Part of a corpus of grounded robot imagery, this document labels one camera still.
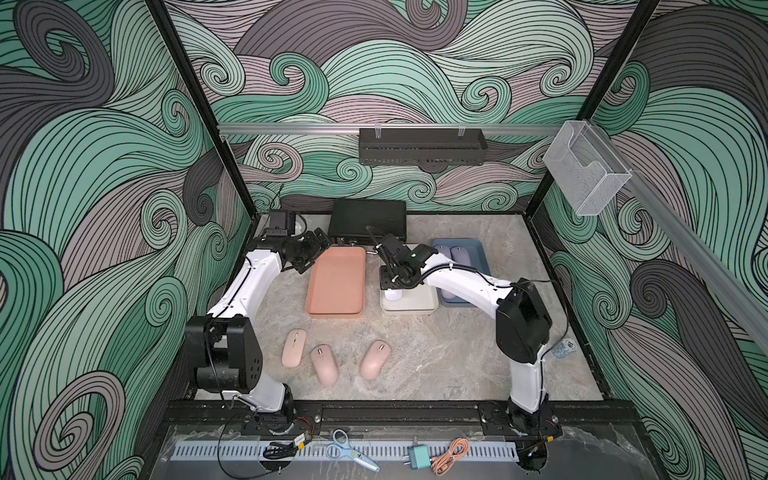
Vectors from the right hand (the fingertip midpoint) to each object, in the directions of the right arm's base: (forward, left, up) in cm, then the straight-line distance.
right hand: (385, 283), depth 88 cm
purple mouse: (+19, -22, -8) cm, 30 cm away
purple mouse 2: (+16, -27, -8) cm, 32 cm away
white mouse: (-4, -2, 0) cm, 5 cm away
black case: (+33, +13, -7) cm, 36 cm away
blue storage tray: (+13, -34, -9) cm, 37 cm away
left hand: (+7, +18, +10) cm, 21 cm away
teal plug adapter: (-42, -7, -8) cm, 43 cm away
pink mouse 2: (-21, +17, -8) cm, 28 cm away
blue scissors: (-40, +11, -9) cm, 43 cm away
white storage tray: (-1, -10, -9) cm, 14 cm away
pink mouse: (-17, +26, -7) cm, 32 cm away
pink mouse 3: (-20, +3, -8) cm, 22 cm away
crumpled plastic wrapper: (-18, -49, -5) cm, 52 cm away
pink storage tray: (+5, +16, -8) cm, 18 cm away
